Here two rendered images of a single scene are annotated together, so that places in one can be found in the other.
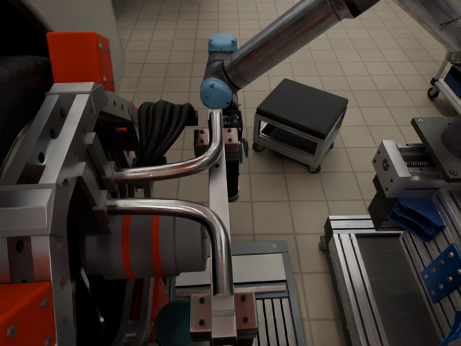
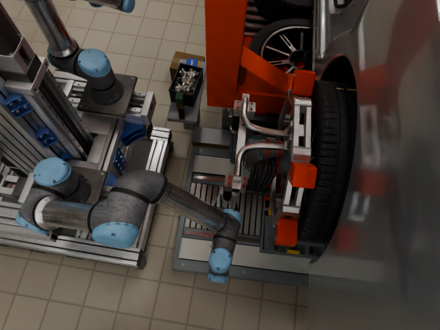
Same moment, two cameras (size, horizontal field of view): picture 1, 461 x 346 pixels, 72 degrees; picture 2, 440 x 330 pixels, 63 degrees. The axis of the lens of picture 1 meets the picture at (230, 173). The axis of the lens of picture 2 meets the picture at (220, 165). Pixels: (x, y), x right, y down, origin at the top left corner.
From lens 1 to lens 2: 1.28 m
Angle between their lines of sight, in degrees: 65
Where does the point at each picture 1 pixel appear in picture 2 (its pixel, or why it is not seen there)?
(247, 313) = (237, 103)
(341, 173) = not seen: outside the picture
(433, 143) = (95, 196)
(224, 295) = (245, 97)
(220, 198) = (240, 135)
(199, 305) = (252, 108)
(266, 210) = (175, 311)
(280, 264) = (182, 249)
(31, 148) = (306, 120)
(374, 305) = not seen: hidden behind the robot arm
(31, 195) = (300, 102)
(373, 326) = not seen: hidden behind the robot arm
